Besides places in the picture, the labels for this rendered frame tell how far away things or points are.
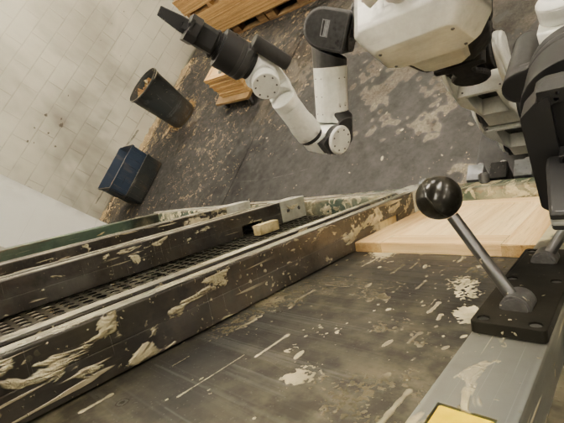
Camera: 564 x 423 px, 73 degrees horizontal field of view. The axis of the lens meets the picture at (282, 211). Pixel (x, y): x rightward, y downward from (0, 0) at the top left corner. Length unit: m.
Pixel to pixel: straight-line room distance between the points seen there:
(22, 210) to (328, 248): 3.80
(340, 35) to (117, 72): 5.27
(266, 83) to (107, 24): 5.43
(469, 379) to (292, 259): 0.39
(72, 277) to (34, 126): 4.88
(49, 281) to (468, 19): 0.99
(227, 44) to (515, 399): 0.80
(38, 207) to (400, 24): 3.84
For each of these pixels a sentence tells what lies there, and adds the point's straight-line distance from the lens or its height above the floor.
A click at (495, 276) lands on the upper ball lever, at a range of 0.35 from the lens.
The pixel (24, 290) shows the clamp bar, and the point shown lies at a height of 1.58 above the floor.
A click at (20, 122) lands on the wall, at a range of 5.72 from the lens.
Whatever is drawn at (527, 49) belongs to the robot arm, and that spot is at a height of 1.45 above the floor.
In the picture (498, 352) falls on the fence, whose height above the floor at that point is 1.49.
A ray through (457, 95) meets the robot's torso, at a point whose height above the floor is 0.85.
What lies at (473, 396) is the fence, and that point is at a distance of 0.27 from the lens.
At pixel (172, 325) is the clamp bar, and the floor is 1.53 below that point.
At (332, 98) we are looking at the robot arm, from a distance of 1.05.
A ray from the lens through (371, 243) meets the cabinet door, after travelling 0.74.
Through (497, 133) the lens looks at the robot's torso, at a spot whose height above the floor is 0.51.
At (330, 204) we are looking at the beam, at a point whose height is 0.90.
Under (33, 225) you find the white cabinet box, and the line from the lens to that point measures 4.32.
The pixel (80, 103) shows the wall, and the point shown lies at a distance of 5.89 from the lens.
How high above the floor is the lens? 1.79
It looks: 39 degrees down
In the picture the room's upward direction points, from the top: 55 degrees counter-clockwise
